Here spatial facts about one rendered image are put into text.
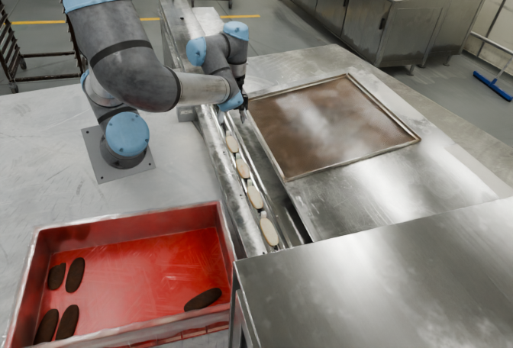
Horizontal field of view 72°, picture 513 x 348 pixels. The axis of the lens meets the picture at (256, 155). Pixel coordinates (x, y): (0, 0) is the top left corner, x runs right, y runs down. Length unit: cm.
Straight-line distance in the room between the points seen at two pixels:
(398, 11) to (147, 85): 333
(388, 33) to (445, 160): 270
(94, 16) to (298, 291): 54
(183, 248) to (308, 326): 68
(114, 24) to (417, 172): 94
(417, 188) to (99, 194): 97
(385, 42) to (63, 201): 329
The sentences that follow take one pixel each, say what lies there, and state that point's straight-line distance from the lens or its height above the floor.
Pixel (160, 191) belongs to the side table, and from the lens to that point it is 118.
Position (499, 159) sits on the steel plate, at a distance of 172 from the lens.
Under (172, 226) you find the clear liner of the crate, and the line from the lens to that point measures 103.
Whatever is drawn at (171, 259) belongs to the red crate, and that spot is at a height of 82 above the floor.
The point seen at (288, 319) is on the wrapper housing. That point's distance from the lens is 39.
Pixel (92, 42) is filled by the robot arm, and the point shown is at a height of 140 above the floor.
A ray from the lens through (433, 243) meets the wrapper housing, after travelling 50.
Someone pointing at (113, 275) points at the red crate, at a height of 82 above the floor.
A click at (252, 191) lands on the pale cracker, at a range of 112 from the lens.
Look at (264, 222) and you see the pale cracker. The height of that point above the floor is 86.
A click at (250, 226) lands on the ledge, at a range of 102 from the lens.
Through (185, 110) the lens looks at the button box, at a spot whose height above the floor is 88.
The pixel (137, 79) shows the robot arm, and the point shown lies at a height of 135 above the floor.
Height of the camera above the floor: 165
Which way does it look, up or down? 39 degrees down
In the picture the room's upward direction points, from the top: 5 degrees clockwise
